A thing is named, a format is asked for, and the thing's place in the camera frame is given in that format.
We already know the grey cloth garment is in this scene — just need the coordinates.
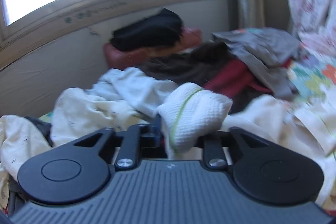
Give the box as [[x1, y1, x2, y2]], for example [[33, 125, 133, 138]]
[[213, 28, 301, 101]]

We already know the pink patterned white blanket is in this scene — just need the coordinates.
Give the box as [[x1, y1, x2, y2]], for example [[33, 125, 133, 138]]
[[288, 0, 335, 56]]

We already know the floral quilted bedspread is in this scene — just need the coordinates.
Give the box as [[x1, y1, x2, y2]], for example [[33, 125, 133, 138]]
[[287, 44, 334, 103]]

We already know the pale printed cream garment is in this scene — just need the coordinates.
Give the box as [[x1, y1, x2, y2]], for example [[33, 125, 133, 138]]
[[1, 68, 178, 209]]

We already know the red leather cushion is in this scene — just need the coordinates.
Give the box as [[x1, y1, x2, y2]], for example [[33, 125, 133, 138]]
[[103, 27, 203, 70]]

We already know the cream knit baby cardigan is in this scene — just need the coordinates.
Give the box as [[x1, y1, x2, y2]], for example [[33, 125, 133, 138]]
[[157, 83, 335, 211]]

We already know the red garment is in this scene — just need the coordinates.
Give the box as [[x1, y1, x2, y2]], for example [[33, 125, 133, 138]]
[[203, 58, 297, 100]]

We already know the black garment on cushion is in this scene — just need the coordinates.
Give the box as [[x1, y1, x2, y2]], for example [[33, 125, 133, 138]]
[[109, 9, 183, 52]]

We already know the dark brown garment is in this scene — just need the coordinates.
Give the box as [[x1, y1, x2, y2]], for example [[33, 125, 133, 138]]
[[137, 43, 263, 114]]

